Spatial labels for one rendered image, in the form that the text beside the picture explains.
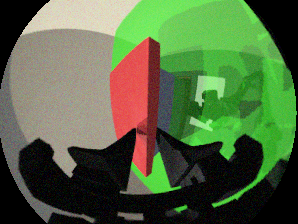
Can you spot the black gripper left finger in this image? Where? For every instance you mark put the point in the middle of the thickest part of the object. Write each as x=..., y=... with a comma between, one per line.
x=115, y=159

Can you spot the red box lid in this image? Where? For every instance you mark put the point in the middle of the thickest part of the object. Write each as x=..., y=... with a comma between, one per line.
x=135, y=98

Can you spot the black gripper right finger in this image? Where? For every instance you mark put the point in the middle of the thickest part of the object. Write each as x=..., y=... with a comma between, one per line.
x=179, y=157

